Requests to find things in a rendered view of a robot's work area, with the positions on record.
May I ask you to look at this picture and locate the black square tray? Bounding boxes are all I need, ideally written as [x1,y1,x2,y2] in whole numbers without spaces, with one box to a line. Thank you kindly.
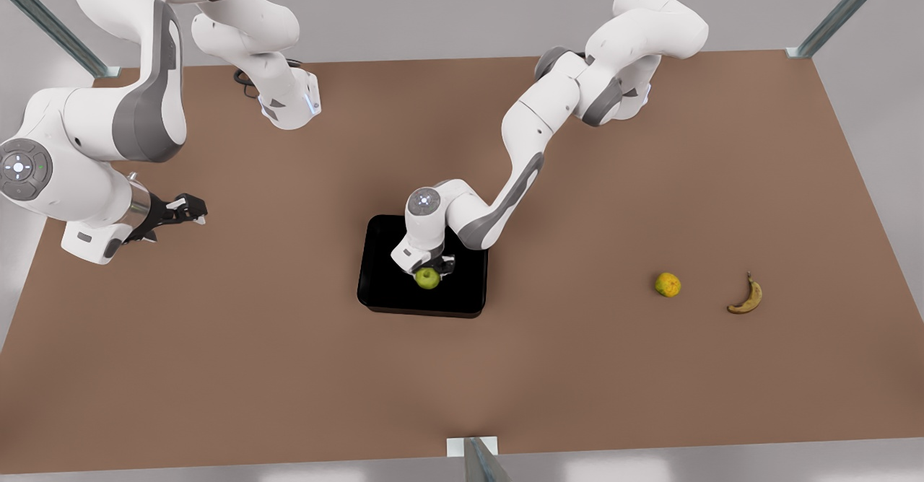
[357,214,489,320]

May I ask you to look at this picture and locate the spotted yellow banana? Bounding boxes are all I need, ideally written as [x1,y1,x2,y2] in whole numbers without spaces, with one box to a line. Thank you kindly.
[726,272,764,315]

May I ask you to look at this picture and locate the black cable loop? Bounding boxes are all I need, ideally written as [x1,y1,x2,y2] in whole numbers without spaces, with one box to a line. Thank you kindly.
[232,59,302,100]

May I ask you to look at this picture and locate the silver frame post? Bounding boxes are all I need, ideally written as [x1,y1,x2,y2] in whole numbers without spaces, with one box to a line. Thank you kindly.
[0,0,121,79]
[446,436,512,482]
[785,0,905,60]

